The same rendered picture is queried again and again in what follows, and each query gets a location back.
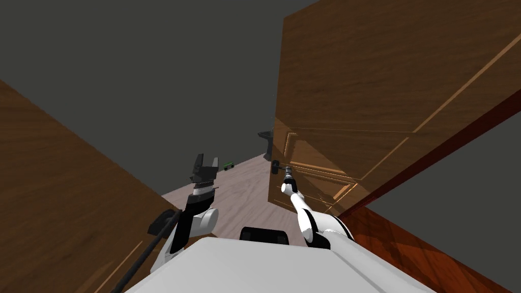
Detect brown wooden door leaf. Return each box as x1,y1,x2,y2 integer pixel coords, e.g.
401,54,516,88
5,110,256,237
267,0,521,217
0,79,185,293

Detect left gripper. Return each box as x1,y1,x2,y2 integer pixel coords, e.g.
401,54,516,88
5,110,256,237
189,153,220,185

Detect dark pedestal sink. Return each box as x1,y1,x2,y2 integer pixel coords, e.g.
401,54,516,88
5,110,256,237
257,129,276,162

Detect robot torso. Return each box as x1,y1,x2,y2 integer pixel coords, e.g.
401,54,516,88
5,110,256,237
123,226,439,293

